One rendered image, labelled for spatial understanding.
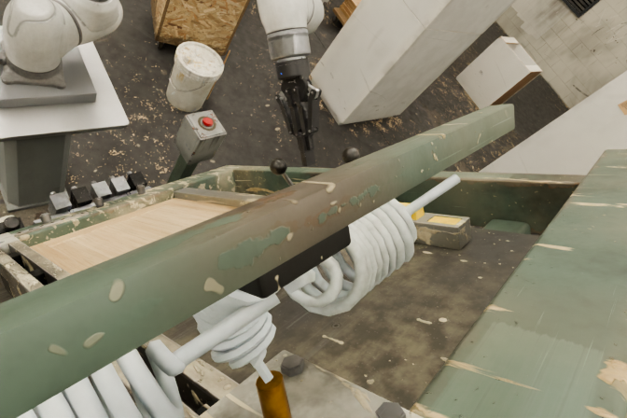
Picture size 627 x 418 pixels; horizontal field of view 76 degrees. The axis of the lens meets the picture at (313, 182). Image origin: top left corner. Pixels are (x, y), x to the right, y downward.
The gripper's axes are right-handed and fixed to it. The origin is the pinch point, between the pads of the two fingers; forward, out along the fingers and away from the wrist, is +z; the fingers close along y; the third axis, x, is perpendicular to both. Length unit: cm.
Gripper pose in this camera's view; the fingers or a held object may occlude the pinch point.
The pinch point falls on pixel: (306, 150)
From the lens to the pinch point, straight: 93.0
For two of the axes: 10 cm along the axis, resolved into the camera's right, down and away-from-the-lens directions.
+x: -6.7, 2.8, -6.9
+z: 1.6, 9.6, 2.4
